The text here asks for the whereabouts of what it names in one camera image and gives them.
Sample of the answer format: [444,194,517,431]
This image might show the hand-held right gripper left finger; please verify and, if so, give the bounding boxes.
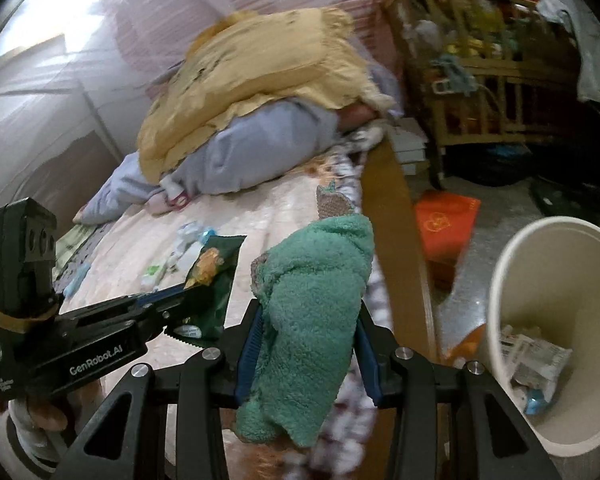
[55,297,266,480]

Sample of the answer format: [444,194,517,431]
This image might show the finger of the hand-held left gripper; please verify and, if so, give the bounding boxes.
[125,284,191,313]
[147,312,221,351]

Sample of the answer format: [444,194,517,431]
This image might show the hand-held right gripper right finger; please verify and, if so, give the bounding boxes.
[355,305,563,480]

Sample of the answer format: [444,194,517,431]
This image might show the green snack packet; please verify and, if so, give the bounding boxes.
[172,234,246,343]

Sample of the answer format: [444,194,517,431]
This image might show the teal fluffy cloth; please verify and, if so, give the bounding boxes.
[235,214,376,448]

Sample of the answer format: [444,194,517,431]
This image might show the white trash bin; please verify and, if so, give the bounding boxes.
[480,216,600,458]

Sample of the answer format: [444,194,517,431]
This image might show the person's left hand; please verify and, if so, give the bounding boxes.
[27,400,70,432]

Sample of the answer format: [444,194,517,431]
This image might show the white crumpled wrapper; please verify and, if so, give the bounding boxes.
[140,252,201,291]

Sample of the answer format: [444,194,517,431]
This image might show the blue face mask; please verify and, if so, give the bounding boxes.
[62,264,91,298]

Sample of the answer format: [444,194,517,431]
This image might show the orange wrapper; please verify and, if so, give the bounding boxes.
[442,324,488,367]

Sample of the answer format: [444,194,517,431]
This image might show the green plaid cloth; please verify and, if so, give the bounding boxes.
[52,222,101,281]

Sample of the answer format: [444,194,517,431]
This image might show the white pill bottle pink label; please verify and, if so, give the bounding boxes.
[161,176,188,209]

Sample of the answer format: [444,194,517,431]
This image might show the pink textured blanket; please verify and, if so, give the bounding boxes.
[55,157,368,480]

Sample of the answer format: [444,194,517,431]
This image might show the brown padded headboard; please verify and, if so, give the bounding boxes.
[15,127,123,226]

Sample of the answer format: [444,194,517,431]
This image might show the red gift box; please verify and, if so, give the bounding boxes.
[412,190,482,291]

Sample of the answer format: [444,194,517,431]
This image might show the crumpled white packets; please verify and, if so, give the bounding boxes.
[500,325,573,401]

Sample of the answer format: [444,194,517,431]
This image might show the small blue wrapper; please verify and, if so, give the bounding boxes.
[524,391,548,415]

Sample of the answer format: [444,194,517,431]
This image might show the brown knitted cloth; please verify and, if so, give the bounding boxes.
[314,180,357,221]

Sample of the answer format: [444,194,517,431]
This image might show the grey-blue quilt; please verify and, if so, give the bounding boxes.
[72,67,406,223]

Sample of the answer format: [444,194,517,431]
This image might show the stack of white boxes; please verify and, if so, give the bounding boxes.
[392,119,428,176]

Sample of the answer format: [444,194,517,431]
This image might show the black bag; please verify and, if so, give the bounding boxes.
[445,145,536,188]

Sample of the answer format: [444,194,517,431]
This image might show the yellow frilled blanket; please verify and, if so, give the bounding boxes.
[137,6,396,186]

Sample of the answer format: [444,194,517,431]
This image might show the wooden crib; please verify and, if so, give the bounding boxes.
[385,0,581,191]

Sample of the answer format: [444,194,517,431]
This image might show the grey-blue rag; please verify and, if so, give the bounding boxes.
[430,52,473,96]

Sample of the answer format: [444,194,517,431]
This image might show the white plastic bag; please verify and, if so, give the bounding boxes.
[535,0,600,103]

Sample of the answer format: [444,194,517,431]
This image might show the wooden bed frame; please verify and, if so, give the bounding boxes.
[361,127,443,480]

